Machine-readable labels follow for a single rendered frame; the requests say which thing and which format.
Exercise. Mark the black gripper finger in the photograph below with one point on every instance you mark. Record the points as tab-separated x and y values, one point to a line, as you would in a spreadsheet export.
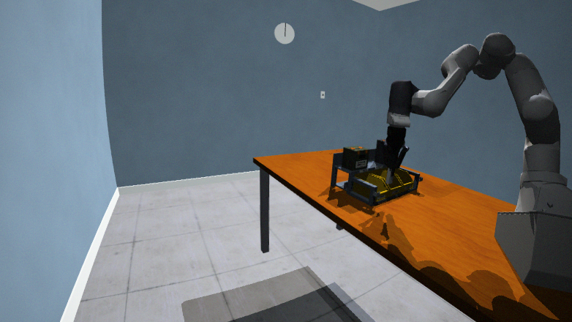
395	163
388	154

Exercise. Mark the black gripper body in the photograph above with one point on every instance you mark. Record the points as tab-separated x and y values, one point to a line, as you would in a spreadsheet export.
399	133

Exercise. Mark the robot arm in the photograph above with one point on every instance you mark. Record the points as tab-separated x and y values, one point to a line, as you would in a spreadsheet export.
542	187

